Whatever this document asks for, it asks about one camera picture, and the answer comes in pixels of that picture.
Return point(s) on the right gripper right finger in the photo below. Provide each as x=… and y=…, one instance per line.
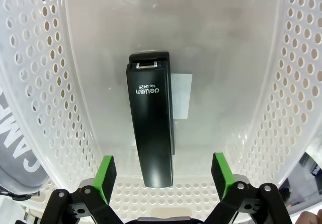
x=226, y=183

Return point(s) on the white perforated basket with stapler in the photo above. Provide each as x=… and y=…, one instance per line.
x=226, y=58

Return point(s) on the black stapler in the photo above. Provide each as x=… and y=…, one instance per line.
x=151, y=123

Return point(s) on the white basket sticker label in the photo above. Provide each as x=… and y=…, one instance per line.
x=182, y=95

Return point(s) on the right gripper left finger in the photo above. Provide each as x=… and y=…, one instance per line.
x=100, y=183

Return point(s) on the grey zippered pencil case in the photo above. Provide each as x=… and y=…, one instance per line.
x=20, y=163

